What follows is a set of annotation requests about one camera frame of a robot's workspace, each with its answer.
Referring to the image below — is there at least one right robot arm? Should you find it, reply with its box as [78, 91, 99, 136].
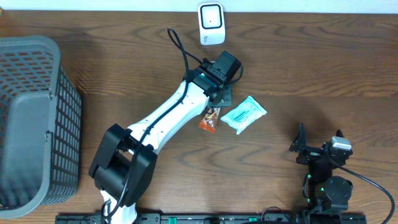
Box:
[289, 123, 353, 223]

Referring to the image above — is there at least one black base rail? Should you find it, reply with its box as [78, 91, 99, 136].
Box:
[55, 212, 368, 224]

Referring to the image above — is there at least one light blue wipes pack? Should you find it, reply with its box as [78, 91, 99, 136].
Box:
[221, 96, 267, 135]

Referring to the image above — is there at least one grey plastic basket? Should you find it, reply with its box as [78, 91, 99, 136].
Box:
[1, 35, 83, 219]

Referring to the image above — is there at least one white barcode scanner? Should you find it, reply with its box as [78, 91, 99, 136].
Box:
[197, 2, 226, 45]

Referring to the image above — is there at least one red toffee candy bar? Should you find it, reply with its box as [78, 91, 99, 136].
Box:
[199, 107, 220, 133]

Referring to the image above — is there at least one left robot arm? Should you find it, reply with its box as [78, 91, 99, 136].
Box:
[89, 51, 243, 223]

